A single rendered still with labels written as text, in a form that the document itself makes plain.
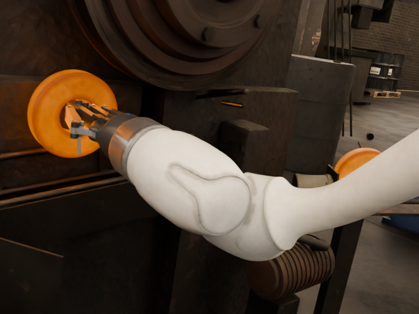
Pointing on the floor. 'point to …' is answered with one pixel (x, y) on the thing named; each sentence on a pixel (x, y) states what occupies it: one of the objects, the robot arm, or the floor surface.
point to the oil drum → (317, 111)
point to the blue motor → (403, 223)
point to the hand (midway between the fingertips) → (75, 105)
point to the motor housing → (286, 278)
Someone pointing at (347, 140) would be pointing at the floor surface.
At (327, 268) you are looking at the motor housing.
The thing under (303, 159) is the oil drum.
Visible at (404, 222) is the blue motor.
